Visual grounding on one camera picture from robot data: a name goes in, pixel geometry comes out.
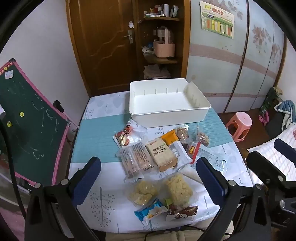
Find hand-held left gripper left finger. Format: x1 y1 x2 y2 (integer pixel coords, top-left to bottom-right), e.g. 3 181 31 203
24 157 102 241

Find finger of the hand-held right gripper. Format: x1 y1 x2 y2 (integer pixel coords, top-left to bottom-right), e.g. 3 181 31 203
274 138 296 163
246 151 290 186

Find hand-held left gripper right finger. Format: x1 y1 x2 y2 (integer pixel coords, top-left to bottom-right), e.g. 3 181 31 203
196 157 271 241

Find large puffed rice packet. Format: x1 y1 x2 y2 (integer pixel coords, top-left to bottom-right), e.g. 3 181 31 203
162 173 199 209

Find small red yellow packet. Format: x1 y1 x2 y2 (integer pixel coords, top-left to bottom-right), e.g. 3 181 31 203
187 142 201 164

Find brown chocolate packet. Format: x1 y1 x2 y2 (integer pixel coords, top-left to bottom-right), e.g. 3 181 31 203
166 203 199 222

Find clear nut packet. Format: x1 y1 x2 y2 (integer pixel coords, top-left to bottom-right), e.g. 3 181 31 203
175 125 190 142
196 124 210 147

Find clear brown biscuit packet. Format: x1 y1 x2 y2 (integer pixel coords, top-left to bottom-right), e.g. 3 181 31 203
119 142 155 179

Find small puffed rice packet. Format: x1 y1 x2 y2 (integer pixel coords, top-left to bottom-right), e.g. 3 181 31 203
128 178 160 207

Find beige cracker packet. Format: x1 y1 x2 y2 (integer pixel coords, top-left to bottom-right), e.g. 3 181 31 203
145 137 177 172

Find orange and white packet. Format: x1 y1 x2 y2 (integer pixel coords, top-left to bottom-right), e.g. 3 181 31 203
161 130 193 167

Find white red apple-print packet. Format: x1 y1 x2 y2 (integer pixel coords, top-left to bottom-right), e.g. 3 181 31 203
112 119 148 147

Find blue snack packet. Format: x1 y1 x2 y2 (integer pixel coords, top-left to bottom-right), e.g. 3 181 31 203
134 198 169 226

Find white plastic bin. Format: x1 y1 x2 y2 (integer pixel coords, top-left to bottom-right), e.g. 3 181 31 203
129 78 211 128

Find white checked blanket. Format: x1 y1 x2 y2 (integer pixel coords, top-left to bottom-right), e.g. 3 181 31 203
247 126 296 186

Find pink toy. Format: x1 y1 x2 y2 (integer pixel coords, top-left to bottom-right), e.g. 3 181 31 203
258 111 270 126

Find blue white towel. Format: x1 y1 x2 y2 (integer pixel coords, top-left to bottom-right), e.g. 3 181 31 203
274 100 296 132

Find dark green bag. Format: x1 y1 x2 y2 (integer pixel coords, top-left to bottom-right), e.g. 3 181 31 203
260 87 282 116

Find pink plastic stool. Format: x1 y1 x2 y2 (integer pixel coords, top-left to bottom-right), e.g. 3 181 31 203
225 112 253 142

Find black clamp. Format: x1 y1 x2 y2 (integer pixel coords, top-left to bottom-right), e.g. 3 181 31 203
53 100 65 113

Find floral sliding wardrobe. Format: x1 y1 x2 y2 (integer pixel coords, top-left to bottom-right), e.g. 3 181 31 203
185 0 288 114

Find folded pink cloths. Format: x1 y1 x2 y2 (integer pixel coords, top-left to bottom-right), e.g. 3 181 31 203
143 65 171 79

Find brown wooden door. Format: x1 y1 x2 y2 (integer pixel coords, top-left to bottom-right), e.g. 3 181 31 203
66 0 139 96

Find wooden corner shelf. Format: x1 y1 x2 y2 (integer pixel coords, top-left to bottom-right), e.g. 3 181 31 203
133 0 191 80

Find row of small bottles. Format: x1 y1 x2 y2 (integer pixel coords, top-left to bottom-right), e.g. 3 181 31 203
144 3 179 18

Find green chalkboard pink frame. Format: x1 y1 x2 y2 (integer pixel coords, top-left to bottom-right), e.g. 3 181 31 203
0 58 79 186

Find pink handled basket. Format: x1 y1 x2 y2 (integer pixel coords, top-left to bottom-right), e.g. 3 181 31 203
153 27 175 58

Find wall poster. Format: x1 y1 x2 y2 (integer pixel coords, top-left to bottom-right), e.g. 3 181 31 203
199 0 235 39

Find metal door handle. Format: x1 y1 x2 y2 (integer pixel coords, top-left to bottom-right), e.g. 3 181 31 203
122 30 134 44

